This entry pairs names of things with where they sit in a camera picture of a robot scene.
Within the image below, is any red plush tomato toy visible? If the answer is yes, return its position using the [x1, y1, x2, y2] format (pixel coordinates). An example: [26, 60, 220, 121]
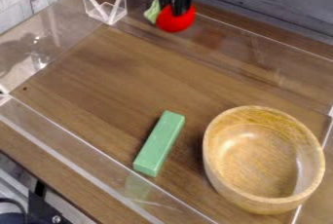
[144, 0, 196, 33]

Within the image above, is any green rectangular block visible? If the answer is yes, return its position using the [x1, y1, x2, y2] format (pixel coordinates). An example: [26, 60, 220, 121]
[133, 111, 185, 177]

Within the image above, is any wooden bowl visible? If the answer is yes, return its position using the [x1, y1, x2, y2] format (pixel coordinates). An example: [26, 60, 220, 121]
[202, 105, 326, 214]

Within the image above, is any clear acrylic corner bracket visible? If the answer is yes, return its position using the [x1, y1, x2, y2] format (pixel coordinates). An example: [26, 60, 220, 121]
[83, 0, 128, 25]

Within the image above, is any clear acrylic barrier wall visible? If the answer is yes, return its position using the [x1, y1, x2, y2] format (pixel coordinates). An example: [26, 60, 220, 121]
[0, 0, 333, 224]

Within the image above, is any black cable and equipment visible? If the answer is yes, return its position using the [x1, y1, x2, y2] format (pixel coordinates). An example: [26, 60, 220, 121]
[0, 197, 74, 224]

